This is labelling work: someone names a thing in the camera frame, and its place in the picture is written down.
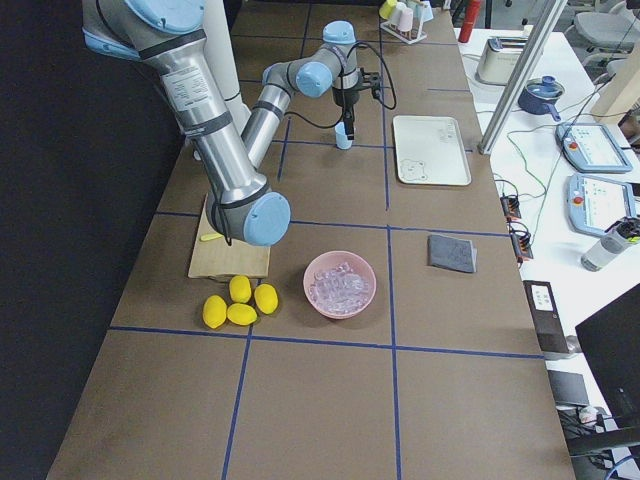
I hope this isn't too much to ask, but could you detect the bamboo cutting board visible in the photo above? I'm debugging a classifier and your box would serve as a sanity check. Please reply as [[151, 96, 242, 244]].
[[188, 196, 270, 281]]

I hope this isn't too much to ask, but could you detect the pink cup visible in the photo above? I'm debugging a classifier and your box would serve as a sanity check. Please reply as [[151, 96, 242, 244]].
[[389, 4, 413, 33]]

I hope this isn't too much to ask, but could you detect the blue saucepan with lid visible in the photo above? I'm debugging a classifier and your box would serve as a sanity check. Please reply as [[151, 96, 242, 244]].
[[518, 75, 565, 122]]

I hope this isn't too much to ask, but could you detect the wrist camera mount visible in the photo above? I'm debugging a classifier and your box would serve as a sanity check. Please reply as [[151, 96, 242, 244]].
[[357, 68, 382, 102]]

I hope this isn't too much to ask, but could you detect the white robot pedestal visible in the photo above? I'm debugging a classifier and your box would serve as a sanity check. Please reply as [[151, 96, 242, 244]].
[[202, 0, 250, 137]]

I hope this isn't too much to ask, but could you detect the teach pendant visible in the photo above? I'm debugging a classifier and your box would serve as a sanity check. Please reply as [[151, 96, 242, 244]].
[[555, 122, 633, 174], [566, 173, 636, 237]]

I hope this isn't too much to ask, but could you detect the clear water bottle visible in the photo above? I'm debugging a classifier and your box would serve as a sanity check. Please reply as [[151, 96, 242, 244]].
[[580, 217, 639, 272]]

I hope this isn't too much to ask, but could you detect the teach pendant far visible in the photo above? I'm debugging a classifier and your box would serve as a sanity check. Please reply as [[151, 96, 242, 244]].
[[555, 122, 633, 174]]

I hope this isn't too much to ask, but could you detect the yellow lemon bottom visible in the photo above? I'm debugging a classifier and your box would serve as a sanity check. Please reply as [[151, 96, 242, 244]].
[[226, 303, 258, 326]]

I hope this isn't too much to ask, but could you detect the yellow plastic knife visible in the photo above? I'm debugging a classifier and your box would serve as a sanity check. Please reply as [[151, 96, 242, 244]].
[[199, 233, 223, 242]]

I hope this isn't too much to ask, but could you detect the cream toaster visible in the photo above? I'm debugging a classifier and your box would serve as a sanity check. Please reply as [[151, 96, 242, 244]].
[[475, 36, 527, 86]]

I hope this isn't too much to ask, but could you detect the aluminium frame post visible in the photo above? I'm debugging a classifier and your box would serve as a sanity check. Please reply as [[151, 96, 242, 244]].
[[478, 0, 568, 155]]

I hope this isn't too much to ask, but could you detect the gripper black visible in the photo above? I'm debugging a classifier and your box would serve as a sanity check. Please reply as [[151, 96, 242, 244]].
[[332, 69, 361, 139]]

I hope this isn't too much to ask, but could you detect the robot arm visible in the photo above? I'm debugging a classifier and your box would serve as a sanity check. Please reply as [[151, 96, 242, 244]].
[[82, 1, 363, 246]]

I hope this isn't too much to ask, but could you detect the grey office chair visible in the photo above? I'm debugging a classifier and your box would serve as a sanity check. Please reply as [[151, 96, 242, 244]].
[[572, 1, 639, 66]]

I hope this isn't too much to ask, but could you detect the yellow lemon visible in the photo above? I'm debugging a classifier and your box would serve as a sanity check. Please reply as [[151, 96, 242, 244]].
[[226, 303, 258, 326], [254, 283, 279, 315], [229, 275, 252, 304], [202, 295, 228, 329]]

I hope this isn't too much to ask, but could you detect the yellow lemon top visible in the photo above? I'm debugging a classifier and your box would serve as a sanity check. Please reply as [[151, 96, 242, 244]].
[[229, 275, 252, 304]]

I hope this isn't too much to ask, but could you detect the red thermos bottle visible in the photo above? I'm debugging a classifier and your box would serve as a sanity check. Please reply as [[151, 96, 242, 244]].
[[458, 0, 483, 43]]

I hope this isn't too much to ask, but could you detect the white wire cup rack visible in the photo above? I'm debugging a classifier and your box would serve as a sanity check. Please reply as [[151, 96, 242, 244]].
[[380, 15, 427, 45]]

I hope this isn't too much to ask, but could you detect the black monitor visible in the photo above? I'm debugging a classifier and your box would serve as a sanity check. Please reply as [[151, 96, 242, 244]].
[[576, 286, 639, 426]]

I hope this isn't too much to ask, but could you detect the white bear serving tray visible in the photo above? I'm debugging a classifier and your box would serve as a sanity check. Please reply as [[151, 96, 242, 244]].
[[392, 115, 472, 187]]

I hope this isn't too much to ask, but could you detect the teach pendant near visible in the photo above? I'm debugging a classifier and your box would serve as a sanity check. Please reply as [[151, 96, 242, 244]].
[[566, 173, 636, 237]]

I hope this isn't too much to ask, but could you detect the black box with label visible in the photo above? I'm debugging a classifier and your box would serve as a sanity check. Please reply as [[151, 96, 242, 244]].
[[523, 280, 569, 354]]

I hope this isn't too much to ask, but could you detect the blue cup on rack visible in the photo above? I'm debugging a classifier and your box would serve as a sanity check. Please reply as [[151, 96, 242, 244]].
[[413, 2, 434, 24]]

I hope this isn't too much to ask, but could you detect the grey folded cloth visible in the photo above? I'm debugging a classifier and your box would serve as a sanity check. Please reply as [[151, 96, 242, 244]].
[[427, 234, 477, 273]]

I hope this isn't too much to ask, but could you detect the pink bowl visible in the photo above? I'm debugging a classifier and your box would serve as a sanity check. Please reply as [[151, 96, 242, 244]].
[[303, 250, 377, 320]]

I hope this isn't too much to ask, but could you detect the light blue plastic cup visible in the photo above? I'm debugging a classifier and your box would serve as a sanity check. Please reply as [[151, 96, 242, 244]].
[[334, 122, 353, 150]]

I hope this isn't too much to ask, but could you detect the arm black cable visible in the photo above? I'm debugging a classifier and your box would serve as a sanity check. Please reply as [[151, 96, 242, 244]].
[[284, 41, 399, 130]]

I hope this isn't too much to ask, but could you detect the yellow lemon left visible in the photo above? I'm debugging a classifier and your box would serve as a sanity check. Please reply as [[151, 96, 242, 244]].
[[202, 295, 228, 329]]

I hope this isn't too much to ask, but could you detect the yellow-green cup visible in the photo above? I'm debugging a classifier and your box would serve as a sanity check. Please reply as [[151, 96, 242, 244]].
[[378, 0, 398, 20]]

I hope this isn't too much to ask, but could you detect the yellow lemon right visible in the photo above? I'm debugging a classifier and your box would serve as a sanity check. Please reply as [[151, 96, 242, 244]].
[[254, 283, 279, 315]]

